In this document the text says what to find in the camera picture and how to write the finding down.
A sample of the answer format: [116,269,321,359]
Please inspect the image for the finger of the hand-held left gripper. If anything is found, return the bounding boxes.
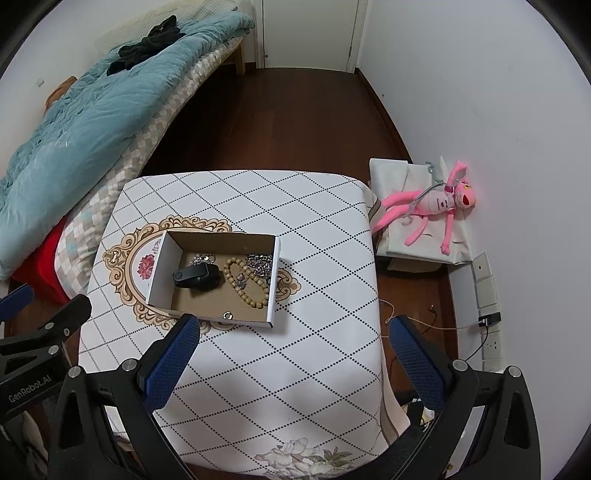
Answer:
[0,285,34,321]
[0,294,92,358]

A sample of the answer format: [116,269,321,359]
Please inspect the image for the white diamond-pattern tablecloth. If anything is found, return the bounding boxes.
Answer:
[78,169,398,478]

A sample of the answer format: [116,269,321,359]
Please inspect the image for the black fitness band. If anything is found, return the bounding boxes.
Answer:
[172,262,221,289]

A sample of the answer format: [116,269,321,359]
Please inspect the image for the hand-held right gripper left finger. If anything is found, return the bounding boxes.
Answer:
[48,314,201,480]

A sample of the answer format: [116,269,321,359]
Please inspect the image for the red blanket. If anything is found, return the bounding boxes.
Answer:
[10,228,70,305]

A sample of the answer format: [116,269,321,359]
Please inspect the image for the wooden bead bracelet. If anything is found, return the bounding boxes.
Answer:
[223,257,269,309]

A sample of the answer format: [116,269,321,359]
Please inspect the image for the black clothing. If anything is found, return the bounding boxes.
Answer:
[107,15,186,77]

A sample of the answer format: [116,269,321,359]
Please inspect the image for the thick silver chain bracelet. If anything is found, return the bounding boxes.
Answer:
[245,253,274,283]

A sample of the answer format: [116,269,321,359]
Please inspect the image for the thin charger cable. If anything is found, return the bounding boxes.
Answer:
[379,300,483,331]

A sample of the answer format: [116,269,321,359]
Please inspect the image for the pink plush toy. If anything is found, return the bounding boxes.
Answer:
[372,160,479,256]

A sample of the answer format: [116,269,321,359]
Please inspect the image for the white wall switch panel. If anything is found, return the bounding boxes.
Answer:
[471,251,500,309]

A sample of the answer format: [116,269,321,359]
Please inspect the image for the white door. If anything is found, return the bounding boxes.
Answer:
[256,0,361,73]

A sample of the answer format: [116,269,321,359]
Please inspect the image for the cardboard box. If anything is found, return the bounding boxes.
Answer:
[146,230,281,329]

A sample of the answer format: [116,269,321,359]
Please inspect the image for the wooden bed frame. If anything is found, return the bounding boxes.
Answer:
[217,37,247,75]

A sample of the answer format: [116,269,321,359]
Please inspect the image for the white wall socket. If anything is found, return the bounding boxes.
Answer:
[480,325,504,372]

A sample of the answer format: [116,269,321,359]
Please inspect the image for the bed with checkered sheet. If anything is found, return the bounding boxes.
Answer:
[53,46,243,296]

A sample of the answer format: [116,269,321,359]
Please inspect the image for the light blue duvet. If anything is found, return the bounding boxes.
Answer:
[0,10,256,280]

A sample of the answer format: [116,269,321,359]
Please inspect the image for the brown cushion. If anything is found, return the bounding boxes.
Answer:
[45,76,78,112]

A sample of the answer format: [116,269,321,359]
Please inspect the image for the white folded cloth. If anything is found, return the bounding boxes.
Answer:
[368,157,474,266]

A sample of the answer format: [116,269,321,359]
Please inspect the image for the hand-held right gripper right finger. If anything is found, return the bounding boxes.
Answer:
[389,316,541,480]

